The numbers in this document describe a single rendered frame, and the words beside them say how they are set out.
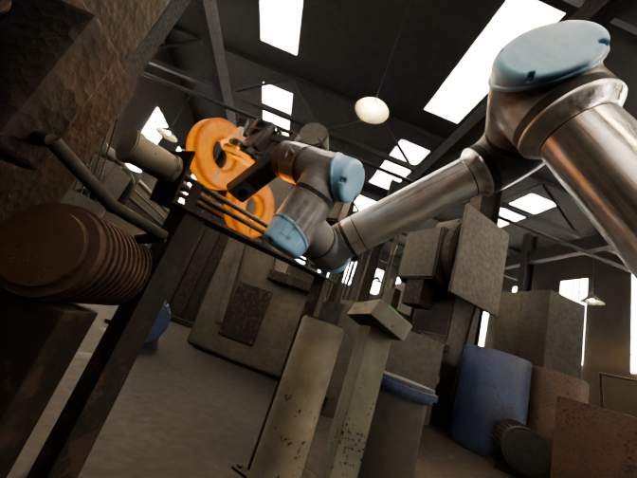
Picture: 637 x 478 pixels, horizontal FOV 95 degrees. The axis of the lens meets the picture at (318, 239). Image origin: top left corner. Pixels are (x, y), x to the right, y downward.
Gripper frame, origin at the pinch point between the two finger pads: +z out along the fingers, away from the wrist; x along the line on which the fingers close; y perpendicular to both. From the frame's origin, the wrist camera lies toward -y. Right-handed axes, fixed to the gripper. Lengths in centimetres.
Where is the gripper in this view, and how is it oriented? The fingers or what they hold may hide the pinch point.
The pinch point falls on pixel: (224, 148)
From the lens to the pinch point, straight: 72.9
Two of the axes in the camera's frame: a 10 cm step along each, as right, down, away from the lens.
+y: 5.3, -8.3, 1.6
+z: -7.5, -3.7, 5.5
